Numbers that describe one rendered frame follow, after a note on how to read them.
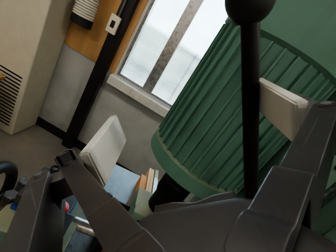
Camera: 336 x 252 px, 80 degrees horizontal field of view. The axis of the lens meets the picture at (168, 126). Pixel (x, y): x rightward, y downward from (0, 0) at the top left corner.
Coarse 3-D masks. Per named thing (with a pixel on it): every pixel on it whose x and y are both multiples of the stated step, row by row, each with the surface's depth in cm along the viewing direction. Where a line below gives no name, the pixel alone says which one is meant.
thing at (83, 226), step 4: (76, 216) 43; (76, 220) 42; (80, 220) 42; (84, 220) 43; (80, 224) 42; (84, 224) 42; (88, 224) 42; (76, 228) 41; (80, 228) 42; (84, 228) 42; (88, 228) 42; (84, 232) 42; (88, 232) 42; (92, 232) 42; (92, 236) 42; (96, 240) 41; (92, 244) 43; (96, 244) 39; (92, 248) 40; (96, 248) 39; (100, 248) 39
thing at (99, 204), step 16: (64, 160) 13; (64, 176) 12; (80, 176) 11; (80, 192) 10; (96, 192) 9; (96, 208) 8; (112, 208) 7; (96, 224) 7; (112, 224) 7; (128, 224) 6; (112, 240) 6; (128, 240) 6; (144, 240) 6
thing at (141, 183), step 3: (141, 174) 69; (141, 177) 67; (144, 177) 68; (138, 180) 68; (141, 180) 66; (144, 180) 67; (138, 183) 66; (141, 183) 65; (144, 183) 66; (135, 186) 68; (138, 186) 64; (141, 186) 64; (144, 186) 64; (135, 189) 65
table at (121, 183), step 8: (120, 168) 71; (112, 176) 66; (120, 176) 68; (128, 176) 70; (136, 176) 73; (112, 184) 63; (120, 184) 65; (128, 184) 67; (112, 192) 61; (120, 192) 62; (128, 192) 64; (120, 200) 60; (80, 232) 46; (72, 240) 44; (80, 240) 45; (88, 240) 46; (72, 248) 43; (80, 248) 44; (88, 248) 45
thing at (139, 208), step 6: (138, 192) 42; (144, 192) 43; (150, 192) 44; (132, 198) 43; (138, 198) 41; (144, 198) 42; (132, 204) 41; (138, 204) 39; (144, 204) 40; (132, 210) 38; (138, 210) 38; (144, 210) 39; (150, 210) 40; (132, 216) 38; (138, 216) 38; (144, 216) 38
